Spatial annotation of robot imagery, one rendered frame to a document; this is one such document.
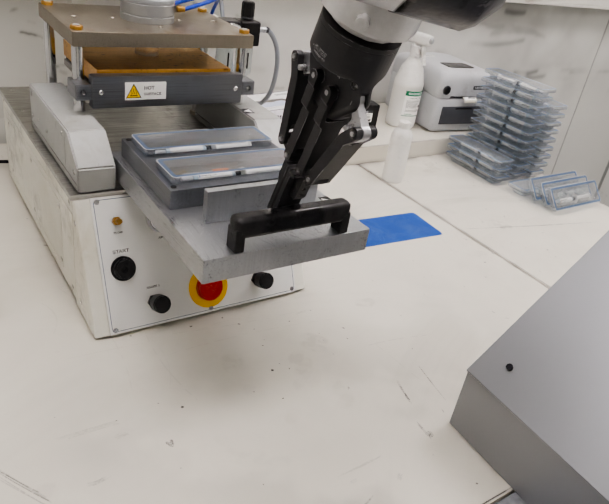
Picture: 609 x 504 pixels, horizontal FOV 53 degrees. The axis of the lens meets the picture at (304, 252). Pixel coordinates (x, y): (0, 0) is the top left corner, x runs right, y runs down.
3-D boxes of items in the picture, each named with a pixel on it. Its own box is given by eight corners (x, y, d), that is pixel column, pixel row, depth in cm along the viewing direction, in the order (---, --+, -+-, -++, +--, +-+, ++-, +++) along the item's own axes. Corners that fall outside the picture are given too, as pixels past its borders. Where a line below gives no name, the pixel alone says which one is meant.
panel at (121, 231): (110, 335, 83) (89, 198, 80) (295, 290, 99) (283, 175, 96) (114, 338, 81) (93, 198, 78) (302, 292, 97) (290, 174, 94)
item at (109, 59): (64, 64, 97) (61, 1, 92) (193, 63, 109) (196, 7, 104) (98, 99, 85) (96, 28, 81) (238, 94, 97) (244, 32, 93)
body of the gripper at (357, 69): (305, -9, 53) (273, 81, 59) (354, 50, 49) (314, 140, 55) (372, -4, 57) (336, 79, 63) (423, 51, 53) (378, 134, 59)
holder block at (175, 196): (121, 155, 82) (121, 137, 81) (252, 144, 93) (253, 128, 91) (169, 210, 71) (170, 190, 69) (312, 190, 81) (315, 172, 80)
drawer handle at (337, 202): (225, 245, 66) (228, 212, 64) (337, 225, 74) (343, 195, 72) (234, 254, 64) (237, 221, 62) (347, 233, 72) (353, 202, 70)
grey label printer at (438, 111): (381, 105, 186) (393, 48, 178) (432, 104, 195) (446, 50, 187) (430, 134, 168) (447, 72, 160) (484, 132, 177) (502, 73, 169)
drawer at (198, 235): (109, 177, 84) (109, 123, 81) (249, 162, 96) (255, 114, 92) (201, 291, 64) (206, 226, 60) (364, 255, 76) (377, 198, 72)
